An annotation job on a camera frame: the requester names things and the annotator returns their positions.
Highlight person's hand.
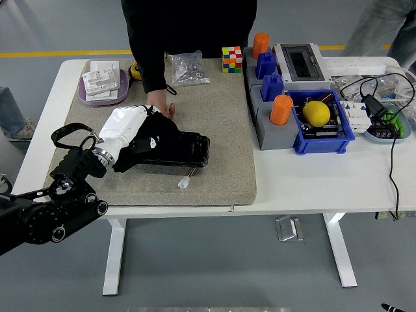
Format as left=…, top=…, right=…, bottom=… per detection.
left=145, top=89, right=176, bottom=120

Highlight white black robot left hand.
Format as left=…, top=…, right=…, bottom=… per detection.
left=97, top=104, right=163, bottom=157

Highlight black panel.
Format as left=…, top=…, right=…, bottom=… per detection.
left=129, top=129, right=211, bottom=169

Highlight purple oval tray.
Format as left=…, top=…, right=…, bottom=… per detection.
left=77, top=68, right=130, bottom=107

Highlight yellow tape measure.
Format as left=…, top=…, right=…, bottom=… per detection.
left=128, top=62, right=144, bottom=81

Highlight clear bag of screws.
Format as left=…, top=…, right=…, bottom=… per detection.
left=167, top=50, right=211, bottom=87

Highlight grey-brown mat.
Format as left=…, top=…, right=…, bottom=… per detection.
left=44, top=57, right=257, bottom=207

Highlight white table leg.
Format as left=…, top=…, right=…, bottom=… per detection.
left=322, top=213, right=358, bottom=289
left=102, top=218, right=127, bottom=296

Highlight colourful puzzle cube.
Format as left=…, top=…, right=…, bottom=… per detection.
left=222, top=45, right=244, bottom=73

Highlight blue plastic block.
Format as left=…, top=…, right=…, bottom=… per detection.
left=255, top=51, right=279, bottom=81
left=261, top=71, right=285, bottom=102

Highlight person at table side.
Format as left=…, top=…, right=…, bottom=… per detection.
left=0, top=86, right=36, bottom=142

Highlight orange cylinder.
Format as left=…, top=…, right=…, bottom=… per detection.
left=252, top=32, right=271, bottom=60
left=269, top=94, right=294, bottom=126

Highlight metal floor plate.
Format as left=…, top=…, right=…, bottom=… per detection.
left=275, top=215, right=304, bottom=242

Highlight white electrical box dark window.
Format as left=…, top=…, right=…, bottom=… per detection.
left=272, top=42, right=333, bottom=92

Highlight yellow ball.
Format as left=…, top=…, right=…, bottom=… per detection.
left=302, top=100, right=332, bottom=127

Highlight black circuit board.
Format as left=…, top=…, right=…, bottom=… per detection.
left=300, top=123, right=346, bottom=140

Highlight blue plastic bin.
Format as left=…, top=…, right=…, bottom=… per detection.
left=285, top=90, right=356, bottom=155

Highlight light blue dish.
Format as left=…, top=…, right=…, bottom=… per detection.
left=363, top=103, right=412, bottom=144

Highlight black terminal blocks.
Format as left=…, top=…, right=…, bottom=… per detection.
left=370, top=120, right=400, bottom=139

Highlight green plastic parts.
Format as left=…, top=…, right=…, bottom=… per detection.
left=380, top=109, right=407, bottom=139

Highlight clear bag of small parts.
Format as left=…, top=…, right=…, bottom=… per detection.
left=331, top=75, right=407, bottom=101

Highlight white circuit breaker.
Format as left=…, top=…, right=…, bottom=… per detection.
left=340, top=99, right=372, bottom=134

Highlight white power strip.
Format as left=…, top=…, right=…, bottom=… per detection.
left=321, top=57, right=387, bottom=74

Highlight person in background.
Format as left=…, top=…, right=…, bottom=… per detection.
left=343, top=0, right=416, bottom=74

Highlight white thin switch plate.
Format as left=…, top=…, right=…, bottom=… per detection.
left=85, top=88, right=118, bottom=101

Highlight white switch module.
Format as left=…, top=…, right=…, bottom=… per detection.
left=82, top=69, right=120, bottom=96

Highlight white flat switch plate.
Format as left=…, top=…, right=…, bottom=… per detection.
left=90, top=60, right=121, bottom=74

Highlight white connector with orange wires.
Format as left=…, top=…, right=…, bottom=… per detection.
left=177, top=168, right=197, bottom=190

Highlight black adapter with cable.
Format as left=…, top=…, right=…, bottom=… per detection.
left=339, top=73, right=416, bottom=221

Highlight white cable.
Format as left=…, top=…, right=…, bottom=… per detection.
left=385, top=64, right=416, bottom=101

